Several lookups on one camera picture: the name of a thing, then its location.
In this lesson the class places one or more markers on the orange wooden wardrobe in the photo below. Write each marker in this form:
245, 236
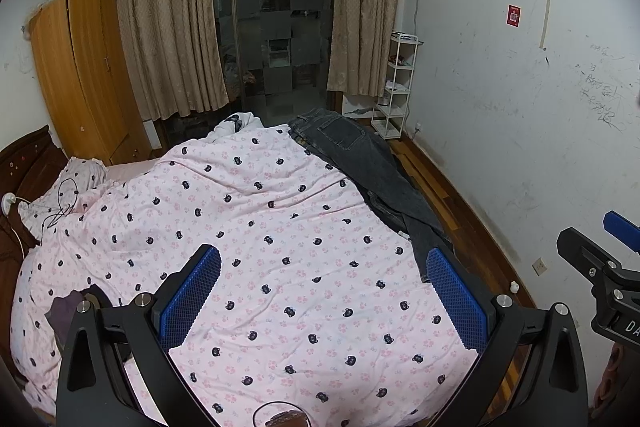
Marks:
83, 76

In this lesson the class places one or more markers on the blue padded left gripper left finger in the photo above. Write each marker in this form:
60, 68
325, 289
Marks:
182, 295

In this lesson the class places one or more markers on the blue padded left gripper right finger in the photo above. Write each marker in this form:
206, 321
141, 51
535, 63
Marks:
465, 298

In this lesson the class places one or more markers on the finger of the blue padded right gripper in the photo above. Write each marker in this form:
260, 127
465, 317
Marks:
622, 229

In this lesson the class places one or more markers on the white storage shelf rack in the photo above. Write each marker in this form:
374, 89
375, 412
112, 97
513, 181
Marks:
390, 113

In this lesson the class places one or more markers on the white charger with cable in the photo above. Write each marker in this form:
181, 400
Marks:
7, 204

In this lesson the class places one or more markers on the white wall socket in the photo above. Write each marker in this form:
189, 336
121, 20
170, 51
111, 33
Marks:
539, 267

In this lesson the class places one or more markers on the dark grey denim jeans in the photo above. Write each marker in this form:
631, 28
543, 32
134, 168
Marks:
367, 160

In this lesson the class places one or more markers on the dark glass sliding door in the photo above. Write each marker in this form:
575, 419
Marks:
275, 54

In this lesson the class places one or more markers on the pink cat-print duvet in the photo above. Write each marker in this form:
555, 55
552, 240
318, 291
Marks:
318, 303

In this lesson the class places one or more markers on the red wall sticker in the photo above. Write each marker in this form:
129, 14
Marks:
513, 16

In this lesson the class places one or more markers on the pink cat-print pillow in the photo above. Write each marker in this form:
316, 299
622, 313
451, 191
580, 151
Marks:
77, 177

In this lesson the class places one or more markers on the dark wooden headboard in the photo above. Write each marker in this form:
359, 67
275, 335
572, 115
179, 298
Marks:
29, 167

